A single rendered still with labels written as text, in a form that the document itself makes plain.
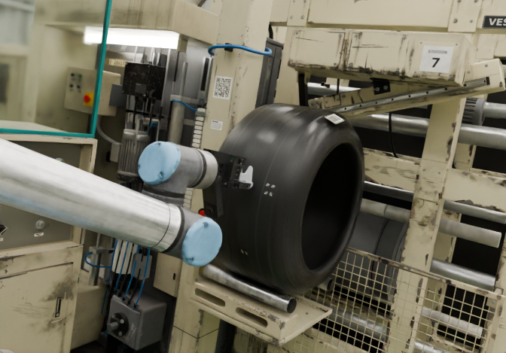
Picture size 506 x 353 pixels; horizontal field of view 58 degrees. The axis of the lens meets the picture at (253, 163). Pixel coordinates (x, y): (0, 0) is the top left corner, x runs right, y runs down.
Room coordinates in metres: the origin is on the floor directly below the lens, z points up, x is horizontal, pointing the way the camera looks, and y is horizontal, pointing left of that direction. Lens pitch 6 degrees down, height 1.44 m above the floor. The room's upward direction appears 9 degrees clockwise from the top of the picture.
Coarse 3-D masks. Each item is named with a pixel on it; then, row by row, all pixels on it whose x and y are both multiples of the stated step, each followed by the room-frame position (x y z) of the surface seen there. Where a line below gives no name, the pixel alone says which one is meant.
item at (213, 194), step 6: (216, 180) 1.07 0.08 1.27; (210, 186) 1.08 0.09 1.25; (216, 186) 1.07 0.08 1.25; (204, 192) 1.10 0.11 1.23; (210, 192) 1.09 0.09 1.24; (216, 192) 1.08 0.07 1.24; (204, 198) 1.11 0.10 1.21; (210, 198) 1.09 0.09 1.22; (216, 198) 1.08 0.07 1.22; (204, 204) 1.11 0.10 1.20; (210, 204) 1.10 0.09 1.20; (216, 204) 1.09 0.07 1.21; (222, 204) 1.11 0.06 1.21; (204, 210) 1.12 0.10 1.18; (210, 210) 1.10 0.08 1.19; (216, 210) 1.09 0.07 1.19; (222, 210) 1.11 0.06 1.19; (210, 216) 1.11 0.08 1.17; (216, 216) 1.10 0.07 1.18
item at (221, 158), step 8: (216, 152) 1.06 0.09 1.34; (216, 160) 1.06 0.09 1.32; (224, 160) 1.09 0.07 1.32; (232, 160) 1.12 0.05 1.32; (240, 160) 1.13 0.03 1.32; (224, 168) 1.10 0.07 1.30; (232, 168) 1.09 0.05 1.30; (240, 168) 1.14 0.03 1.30; (216, 176) 1.05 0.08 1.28; (224, 176) 1.10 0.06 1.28; (232, 176) 1.10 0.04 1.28; (224, 184) 1.09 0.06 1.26; (232, 184) 1.10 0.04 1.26
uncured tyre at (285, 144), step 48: (240, 144) 1.31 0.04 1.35; (288, 144) 1.25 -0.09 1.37; (336, 144) 1.35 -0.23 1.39; (240, 192) 1.25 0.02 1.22; (288, 192) 1.20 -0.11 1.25; (336, 192) 1.71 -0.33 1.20; (240, 240) 1.25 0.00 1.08; (288, 240) 1.21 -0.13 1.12; (336, 240) 1.63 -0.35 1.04; (288, 288) 1.31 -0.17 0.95
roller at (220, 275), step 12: (216, 276) 1.43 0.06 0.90; (228, 276) 1.41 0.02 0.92; (240, 276) 1.41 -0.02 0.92; (240, 288) 1.38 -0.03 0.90; (252, 288) 1.36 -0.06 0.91; (264, 288) 1.35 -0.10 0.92; (264, 300) 1.33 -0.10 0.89; (276, 300) 1.31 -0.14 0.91; (288, 300) 1.29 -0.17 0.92; (288, 312) 1.29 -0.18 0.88
